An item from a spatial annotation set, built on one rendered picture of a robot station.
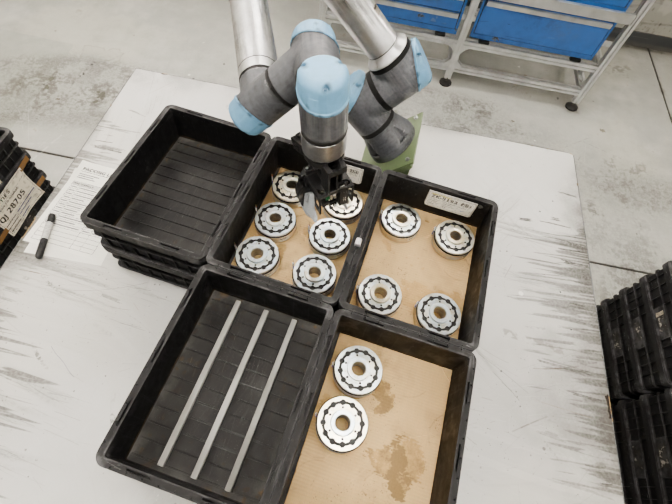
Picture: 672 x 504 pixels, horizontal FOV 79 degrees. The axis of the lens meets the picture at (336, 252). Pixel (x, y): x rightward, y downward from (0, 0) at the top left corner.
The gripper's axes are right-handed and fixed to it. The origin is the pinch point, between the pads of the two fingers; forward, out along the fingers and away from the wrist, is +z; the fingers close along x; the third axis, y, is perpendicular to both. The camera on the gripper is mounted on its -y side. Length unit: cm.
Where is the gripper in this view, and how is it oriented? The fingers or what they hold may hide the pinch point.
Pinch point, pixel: (320, 205)
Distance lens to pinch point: 88.7
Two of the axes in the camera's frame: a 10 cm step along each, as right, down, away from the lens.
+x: 8.9, -3.9, 2.2
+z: -0.2, 4.7, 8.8
